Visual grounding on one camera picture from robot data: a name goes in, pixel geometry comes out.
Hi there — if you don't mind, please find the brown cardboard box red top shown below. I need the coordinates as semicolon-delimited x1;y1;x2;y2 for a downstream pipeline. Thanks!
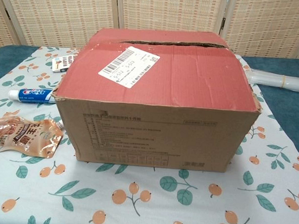
49;25;266;172

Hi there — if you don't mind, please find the orange brown snack pouch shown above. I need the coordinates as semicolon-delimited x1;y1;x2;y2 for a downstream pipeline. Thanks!
0;110;65;159

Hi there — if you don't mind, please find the floral fruit print tablecloth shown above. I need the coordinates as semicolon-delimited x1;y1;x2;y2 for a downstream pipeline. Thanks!
0;44;299;224

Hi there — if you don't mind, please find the blue white toothpaste tube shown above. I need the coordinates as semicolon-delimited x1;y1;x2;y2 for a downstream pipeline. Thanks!
7;87;58;105

